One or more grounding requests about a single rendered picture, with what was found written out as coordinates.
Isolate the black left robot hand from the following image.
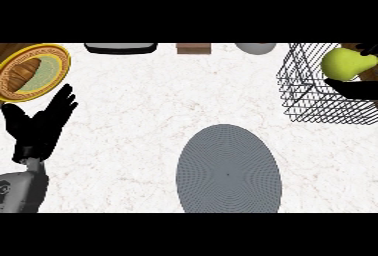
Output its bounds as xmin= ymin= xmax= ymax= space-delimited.
xmin=0 ymin=83 xmax=80 ymax=165

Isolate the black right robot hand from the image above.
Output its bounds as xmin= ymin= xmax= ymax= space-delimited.
xmin=323 ymin=42 xmax=378 ymax=101

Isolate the green pear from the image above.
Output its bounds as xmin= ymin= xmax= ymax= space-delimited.
xmin=320 ymin=47 xmax=378 ymax=82

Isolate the yellow patterned plate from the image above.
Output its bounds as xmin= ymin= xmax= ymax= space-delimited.
xmin=0 ymin=43 xmax=74 ymax=104

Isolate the grey bowl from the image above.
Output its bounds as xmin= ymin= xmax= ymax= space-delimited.
xmin=233 ymin=42 xmax=279 ymax=56

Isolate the black and grey tray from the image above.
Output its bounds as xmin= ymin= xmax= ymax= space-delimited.
xmin=83 ymin=42 xmax=159 ymax=56

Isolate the brown wooden block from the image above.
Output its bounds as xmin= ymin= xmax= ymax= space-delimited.
xmin=176 ymin=42 xmax=213 ymax=55

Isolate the black wire basket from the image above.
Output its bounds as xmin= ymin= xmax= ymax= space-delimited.
xmin=275 ymin=42 xmax=378 ymax=126

